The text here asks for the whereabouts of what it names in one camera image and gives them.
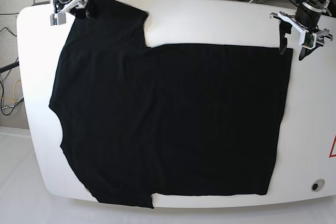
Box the yellow cable left floor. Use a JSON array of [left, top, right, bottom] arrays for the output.
[[0, 79, 24, 116]]

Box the red triangle sticker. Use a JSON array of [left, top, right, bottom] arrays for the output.
[[329, 137, 336, 157]]

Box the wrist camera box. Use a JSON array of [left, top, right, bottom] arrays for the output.
[[299, 30, 316, 49], [50, 13, 66, 26]]

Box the round table grommet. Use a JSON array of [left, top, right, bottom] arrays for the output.
[[311, 179, 325, 191]]

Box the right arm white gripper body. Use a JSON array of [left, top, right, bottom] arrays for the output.
[[54, 0, 100, 15]]

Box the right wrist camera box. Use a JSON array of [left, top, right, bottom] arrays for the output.
[[50, 13, 66, 26]]

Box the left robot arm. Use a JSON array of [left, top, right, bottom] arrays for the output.
[[270, 0, 333, 61]]

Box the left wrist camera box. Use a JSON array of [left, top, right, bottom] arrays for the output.
[[299, 30, 316, 49]]

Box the black T-shirt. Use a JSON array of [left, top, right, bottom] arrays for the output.
[[49, 0, 293, 208]]

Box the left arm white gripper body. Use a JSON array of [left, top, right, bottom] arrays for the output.
[[270, 12, 333, 45]]

